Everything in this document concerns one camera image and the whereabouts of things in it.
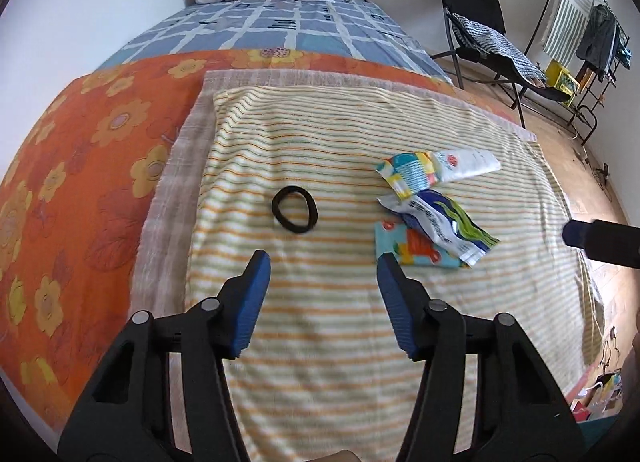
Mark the white tube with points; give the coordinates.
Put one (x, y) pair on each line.
(470, 162)

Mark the dark hanging jacket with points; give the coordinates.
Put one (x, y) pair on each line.
(597, 37)

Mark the checked chair cushion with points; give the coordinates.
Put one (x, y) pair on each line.
(500, 47)

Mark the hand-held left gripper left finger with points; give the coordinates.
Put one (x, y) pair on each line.
(252, 302)

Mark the green striped hanging towel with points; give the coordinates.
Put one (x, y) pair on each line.
(570, 7)

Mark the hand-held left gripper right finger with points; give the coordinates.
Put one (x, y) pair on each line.
(395, 302)

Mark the black drying rack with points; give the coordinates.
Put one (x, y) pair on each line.
(581, 115)

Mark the yellow plastic crate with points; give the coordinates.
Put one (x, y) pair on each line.
(562, 77)

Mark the teal orange snack packet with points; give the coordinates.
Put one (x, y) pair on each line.
(417, 249)

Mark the yellow striped towel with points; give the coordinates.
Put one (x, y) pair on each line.
(325, 152)

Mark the orange floral blanket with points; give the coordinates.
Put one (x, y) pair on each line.
(75, 142)

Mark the teal hanging garment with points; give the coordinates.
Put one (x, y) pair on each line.
(622, 50)

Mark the blue checked bed sheet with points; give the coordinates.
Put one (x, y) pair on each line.
(280, 27)

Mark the white blue green packet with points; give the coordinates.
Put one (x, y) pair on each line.
(435, 217)

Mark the colourful checked snack packet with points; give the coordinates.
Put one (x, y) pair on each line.
(410, 172)

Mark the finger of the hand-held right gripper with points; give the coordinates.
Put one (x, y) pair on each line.
(605, 242)

